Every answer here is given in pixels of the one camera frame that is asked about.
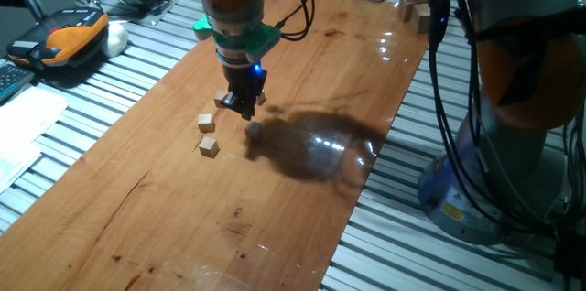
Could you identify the small wooden cube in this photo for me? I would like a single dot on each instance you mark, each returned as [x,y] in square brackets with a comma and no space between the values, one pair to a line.
[206,122]
[209,147]
[219,99]
[262,98]
[254,131]

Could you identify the glossy wooden board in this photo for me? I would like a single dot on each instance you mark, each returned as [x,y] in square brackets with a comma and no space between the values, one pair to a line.
[183,213]

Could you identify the dark computer keyboard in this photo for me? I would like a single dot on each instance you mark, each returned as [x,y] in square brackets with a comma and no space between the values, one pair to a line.
[11,80]

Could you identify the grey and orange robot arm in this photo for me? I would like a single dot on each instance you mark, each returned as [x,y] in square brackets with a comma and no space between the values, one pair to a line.
[545,108]

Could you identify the orange black teach pendant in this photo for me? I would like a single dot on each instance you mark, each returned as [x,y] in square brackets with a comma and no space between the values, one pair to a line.
[68,35]

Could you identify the white paper sheets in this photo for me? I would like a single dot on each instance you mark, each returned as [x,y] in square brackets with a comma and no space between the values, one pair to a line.
[27,121]

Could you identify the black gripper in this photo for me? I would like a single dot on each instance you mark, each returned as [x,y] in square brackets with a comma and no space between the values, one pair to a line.
[245,82]

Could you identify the green camera mount bracket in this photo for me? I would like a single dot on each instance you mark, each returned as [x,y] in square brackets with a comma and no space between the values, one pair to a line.
[261,39]

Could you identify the white rounded object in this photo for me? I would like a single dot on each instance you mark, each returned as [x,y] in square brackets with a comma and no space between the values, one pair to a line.
[115,39]

